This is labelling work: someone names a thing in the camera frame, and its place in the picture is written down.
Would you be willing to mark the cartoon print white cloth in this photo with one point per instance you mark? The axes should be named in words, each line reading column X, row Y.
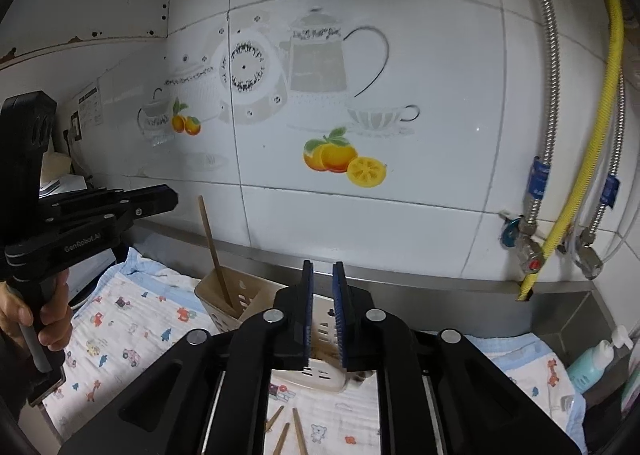
column 140, row 309

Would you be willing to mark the red handled water valve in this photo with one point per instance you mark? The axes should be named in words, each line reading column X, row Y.
column 517, row 234

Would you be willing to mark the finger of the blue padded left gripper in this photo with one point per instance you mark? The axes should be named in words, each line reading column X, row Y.
column 152, row 200

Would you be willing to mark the white microwave oven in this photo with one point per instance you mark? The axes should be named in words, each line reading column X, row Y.
column 83, row 251

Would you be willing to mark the brown wooden chopstick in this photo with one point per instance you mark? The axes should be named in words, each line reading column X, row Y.
column 281, row 440
column 213, row 252
column 301, row 442
column 270, row 421

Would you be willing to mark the person left hand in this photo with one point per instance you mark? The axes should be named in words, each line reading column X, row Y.
column 55, row 316

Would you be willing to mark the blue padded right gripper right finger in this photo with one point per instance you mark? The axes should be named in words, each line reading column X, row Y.
column 344, row 315

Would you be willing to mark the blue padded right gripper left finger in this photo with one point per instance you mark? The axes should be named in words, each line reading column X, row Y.
column 304, row 292

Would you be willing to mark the teal soap pump bottle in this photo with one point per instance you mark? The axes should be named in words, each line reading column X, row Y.
column 590, row 366

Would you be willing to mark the steel water valve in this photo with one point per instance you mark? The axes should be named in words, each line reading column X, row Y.
column 584, row 256

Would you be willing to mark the wall power socket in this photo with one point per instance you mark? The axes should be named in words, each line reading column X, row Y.
column 75, row 127

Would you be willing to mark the beige plastic utensil holder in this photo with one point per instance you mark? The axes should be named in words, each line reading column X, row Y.
column 267, row 309

